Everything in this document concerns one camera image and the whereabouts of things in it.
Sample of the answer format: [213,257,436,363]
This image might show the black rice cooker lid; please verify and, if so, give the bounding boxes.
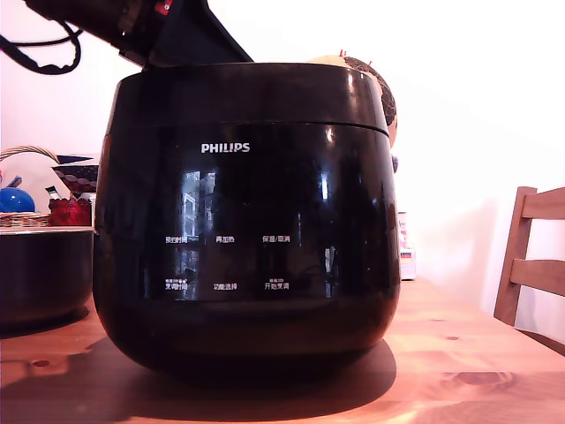
[104,61,391,135]

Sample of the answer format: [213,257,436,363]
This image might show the black Philips rice cooker body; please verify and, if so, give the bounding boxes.
[91,119,403,383]

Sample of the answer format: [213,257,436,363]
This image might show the blue white patterned bowl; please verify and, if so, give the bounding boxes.
[50,154,101,195]

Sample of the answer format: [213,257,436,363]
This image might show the brown globe with dark pattern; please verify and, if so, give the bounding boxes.
[306,49,399,148]

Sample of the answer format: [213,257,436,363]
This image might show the blue ball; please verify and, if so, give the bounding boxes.
[0,186,37,214]

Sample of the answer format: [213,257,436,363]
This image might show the black inner pot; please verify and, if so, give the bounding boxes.
[0,226,95,330]

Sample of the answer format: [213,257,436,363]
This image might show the white printed bottle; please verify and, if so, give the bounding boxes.
[397,211,411,250]

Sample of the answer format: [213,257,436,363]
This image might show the white box with striped print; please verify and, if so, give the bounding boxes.
[398,246,418,283]

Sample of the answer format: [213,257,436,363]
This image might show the wooden chair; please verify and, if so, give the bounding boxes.
[493,185,565,360]

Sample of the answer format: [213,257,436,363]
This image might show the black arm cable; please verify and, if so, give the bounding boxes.
[0,19,83,76]

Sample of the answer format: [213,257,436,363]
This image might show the wicker basket with handle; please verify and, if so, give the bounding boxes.
[0,145,61,230]

